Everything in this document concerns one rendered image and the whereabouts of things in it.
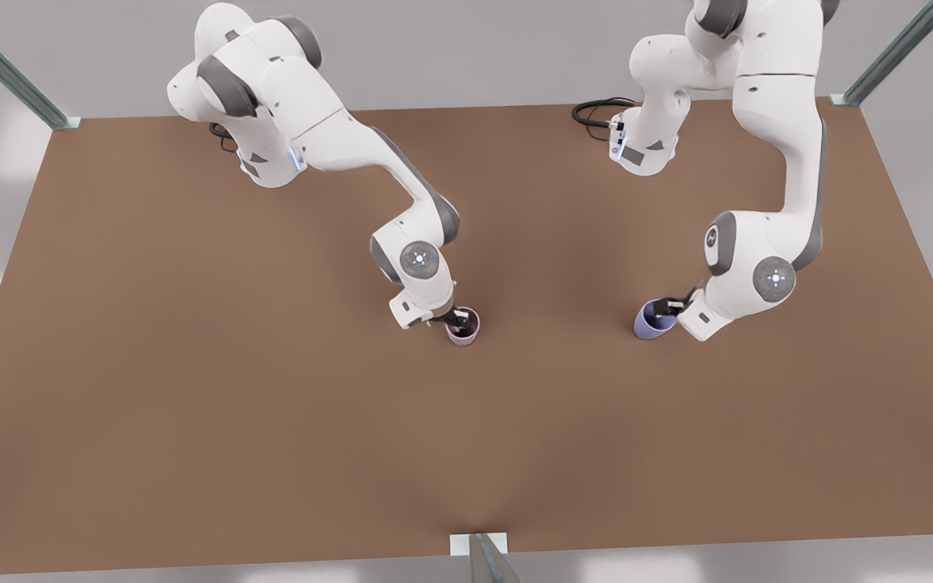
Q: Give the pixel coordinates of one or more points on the pink cup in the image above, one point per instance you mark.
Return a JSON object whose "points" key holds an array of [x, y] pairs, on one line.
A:
{"points": [[466, 330]]}

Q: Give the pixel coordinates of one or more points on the purple cup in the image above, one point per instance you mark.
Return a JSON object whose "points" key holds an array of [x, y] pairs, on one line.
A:
{"points": [[651, 324]]}

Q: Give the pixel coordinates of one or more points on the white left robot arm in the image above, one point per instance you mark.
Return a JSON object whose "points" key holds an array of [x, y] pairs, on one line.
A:
{"points": [[782, 154]]}

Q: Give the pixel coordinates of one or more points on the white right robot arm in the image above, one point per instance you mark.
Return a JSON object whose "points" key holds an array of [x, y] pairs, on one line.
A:
{"points": [[329, 121]]}

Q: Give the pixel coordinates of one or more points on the silver frame post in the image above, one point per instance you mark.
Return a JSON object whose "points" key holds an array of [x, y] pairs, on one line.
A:
{"points": [[5, 69], [487, 559], [892, 53]]}

